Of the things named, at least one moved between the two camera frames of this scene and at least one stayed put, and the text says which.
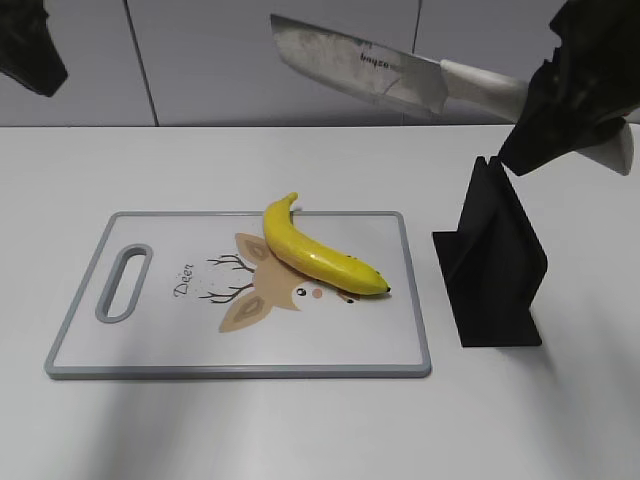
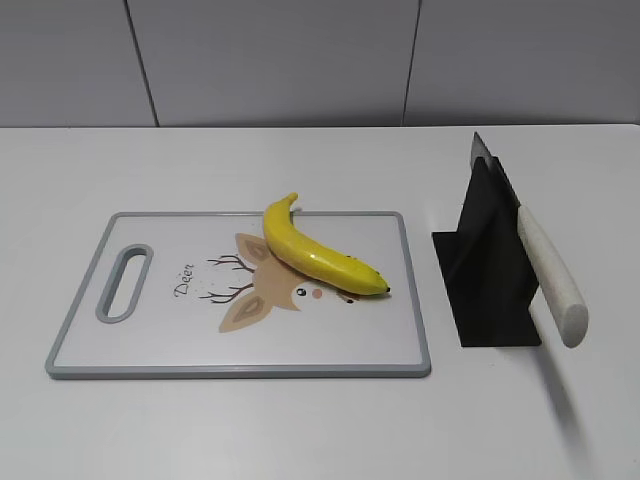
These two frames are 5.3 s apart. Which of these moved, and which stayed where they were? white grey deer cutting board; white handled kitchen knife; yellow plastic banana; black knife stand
Moved: white handled kitchen knife
Stayed: black knife stand; white grey deer cutting board; yellow plastic banana
